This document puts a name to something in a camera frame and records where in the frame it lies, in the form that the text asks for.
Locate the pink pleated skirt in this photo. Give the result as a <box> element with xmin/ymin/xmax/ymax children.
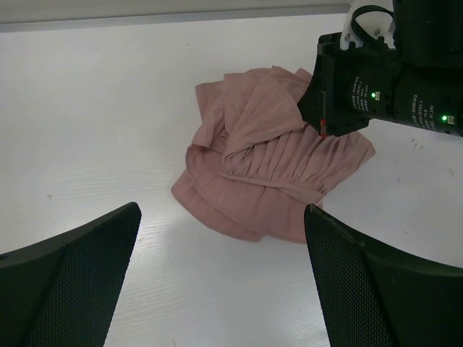
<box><xmin>171</xmin><ymin>66</ymin><xmax>375</xmax><ymax>244</ymax></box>

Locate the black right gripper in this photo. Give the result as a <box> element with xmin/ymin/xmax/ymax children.
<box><xmin>297</xmin><ymin>33</ymin><xmax>400</xmax><ymax>137</ymax></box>

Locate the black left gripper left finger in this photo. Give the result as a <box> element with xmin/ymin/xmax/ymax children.
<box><xmin>1</xmin><ymin>202</ymin><xmax>142</xmax><ymax>346</ymax></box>

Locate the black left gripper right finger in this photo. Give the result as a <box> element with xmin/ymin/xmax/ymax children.
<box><xmin>304</xmin><ymin>204</ymin><xmax>462</xmax><ymax>346</ymax></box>

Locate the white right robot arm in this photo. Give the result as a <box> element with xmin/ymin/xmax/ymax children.
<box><xmin>298</xmin><ymin>1</ymin><xmax>462</xmax><ymax>137</ymax></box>

